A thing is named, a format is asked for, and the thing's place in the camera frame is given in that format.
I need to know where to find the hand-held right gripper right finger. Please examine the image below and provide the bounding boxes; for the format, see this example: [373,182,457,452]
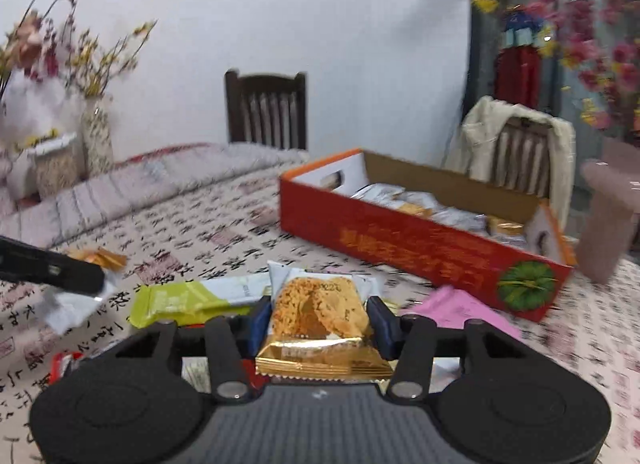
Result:
[367,296,521,401]

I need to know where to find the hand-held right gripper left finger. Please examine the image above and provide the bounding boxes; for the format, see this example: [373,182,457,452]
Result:
[115,296,275,404]

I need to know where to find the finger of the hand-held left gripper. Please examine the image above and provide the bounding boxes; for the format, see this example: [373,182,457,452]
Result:
[0,236,106,293]

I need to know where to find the white snack packet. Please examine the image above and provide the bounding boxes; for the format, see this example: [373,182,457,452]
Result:
[37,278,121,336]

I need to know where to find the gold floss cake snack packet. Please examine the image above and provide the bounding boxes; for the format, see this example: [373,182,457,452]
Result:
[255,276,394,385]

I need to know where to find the silver snack packet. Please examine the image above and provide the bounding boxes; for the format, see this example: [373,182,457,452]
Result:
[267,260,382,306]

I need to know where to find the pink snack packet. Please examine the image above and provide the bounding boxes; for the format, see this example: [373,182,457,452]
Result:
[399,286,522,341]

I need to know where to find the red cardboard box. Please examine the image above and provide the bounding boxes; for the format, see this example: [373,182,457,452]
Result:
[278,148,577,326]

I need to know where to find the pile of snack packets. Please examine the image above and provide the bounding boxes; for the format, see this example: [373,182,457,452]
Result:
[350,183,531,250]

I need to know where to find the orange snack packet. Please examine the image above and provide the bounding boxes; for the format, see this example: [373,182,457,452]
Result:
[67,248,128,273]

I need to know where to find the green snack packet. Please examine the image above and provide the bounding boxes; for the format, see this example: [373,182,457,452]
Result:
[129,280,253,329]

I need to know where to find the small red snack packet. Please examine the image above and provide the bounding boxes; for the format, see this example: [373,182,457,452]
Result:
[49,351,86,386]

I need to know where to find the clear container of cereal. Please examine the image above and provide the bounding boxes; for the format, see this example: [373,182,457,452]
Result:
[29,133,84,198]

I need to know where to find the folded patterned blanket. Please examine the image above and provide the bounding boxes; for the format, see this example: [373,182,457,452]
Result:
[0,143,312,251]

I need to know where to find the small floral vase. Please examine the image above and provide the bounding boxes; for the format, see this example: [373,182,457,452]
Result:
[81,98,116,178]

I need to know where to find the chair with cream jacket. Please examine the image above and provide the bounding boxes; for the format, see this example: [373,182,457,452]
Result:
[445,96,577,231]

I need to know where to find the dark wooden chair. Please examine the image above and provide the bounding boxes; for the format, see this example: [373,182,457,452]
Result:
[224,69,308,151]

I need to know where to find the thin yellow flower twigs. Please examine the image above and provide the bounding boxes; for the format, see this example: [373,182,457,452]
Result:
[65,19,159,101]

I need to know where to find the light wooden chair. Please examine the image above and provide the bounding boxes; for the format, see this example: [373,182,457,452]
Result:
[487,116,556,201]

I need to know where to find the dried pink roses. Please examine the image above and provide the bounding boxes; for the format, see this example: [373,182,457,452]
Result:
[0,0,108,87]

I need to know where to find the pink glass vase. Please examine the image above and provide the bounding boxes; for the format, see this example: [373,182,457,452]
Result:
[576,136,640,286]

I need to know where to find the red hanging garment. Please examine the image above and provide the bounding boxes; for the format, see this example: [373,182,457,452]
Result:
[492,9,544,111]

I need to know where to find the yellow and pink flower branches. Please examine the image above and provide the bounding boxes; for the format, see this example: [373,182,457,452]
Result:
[470,0,640,134]

